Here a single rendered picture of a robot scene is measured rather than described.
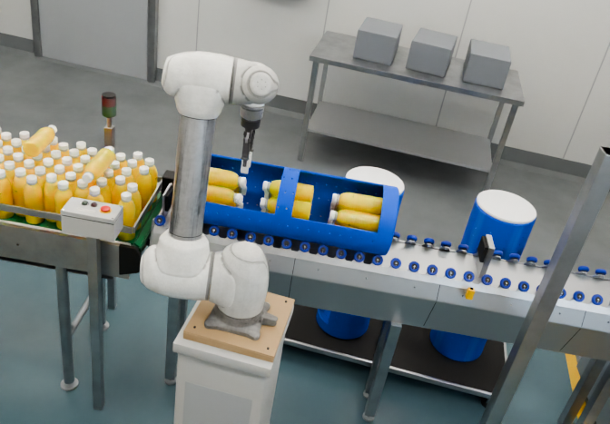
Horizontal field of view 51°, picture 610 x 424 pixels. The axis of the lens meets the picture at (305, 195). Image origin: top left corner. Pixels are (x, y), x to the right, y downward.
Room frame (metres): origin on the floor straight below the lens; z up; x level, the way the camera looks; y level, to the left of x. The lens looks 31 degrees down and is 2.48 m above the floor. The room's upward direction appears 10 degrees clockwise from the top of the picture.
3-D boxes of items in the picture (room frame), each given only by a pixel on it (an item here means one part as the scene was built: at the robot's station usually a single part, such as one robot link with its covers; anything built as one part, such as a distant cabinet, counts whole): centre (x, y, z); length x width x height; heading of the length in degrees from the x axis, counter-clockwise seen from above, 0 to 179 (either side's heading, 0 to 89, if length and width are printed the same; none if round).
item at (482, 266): (2.19, -0.77, 1.00); 0.10 x 0.04 x 0.15; 179
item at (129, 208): (2.05, 0.68, 0.99); 0.07 x 0.07 x 0.19
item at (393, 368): (2.61, -0.46, 0.07); 1.50 x 0.52 x 0.15; 83
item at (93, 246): (1.93, 0.77, 0.50); 0.04 x 0.04 x 1.00; 89
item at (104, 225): (1.93, 0.77, 1.05); 0.20 x 0.10 x 0.10; 89
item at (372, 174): (2.61, -0.31, 1.03); 0.28 x 0.28 x 0.01
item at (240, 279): (1.57, 0.16, 1.19); 0.18 x 0.16 x 0.22; 97
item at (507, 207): (2.60, -0.94, 1.03); 0.28 x 0.28 x 0.01
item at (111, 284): (2.58, 0.94, 0.55); 0.04 x 0.04 x 1.10; 89
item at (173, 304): (2.14, 0.49, 0.31); 0.06 x 0.06 x 0.63; 89
